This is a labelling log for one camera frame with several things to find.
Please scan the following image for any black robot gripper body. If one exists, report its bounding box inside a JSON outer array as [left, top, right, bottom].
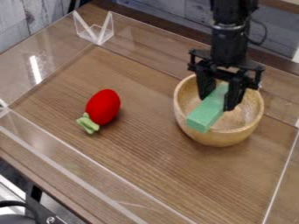
[[188, 49, 266, 90]]

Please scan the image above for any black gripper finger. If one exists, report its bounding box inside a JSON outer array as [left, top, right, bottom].
[[196, 66, 216, 100], [224, 76, 246, 111]]

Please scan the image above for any green rectangular block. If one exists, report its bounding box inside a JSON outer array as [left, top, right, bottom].
[[187, 82, 228, 133]]

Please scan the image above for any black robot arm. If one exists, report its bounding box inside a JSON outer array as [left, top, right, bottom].
[[188, 0, 266, 111]]

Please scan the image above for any brown wooden bowl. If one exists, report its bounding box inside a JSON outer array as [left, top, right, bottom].
[[172, 74, 264, 147]]

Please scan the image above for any red plush radish toy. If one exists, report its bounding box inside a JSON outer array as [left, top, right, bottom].
[[76, 89, 120, 134]]

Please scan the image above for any clear acrylic corner bracket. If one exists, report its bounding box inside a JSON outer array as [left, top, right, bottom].
[[72, 11, 115, 46]]

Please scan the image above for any clear acrylic tray wall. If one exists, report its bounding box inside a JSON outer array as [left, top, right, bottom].
[[0, 103, 196, 224]]

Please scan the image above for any black table leg frame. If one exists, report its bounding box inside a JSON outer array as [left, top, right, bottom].
[[25, 185, 67, 224]]

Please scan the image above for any black cable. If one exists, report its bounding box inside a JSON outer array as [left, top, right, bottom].
[[0, 199, 36, 224]]

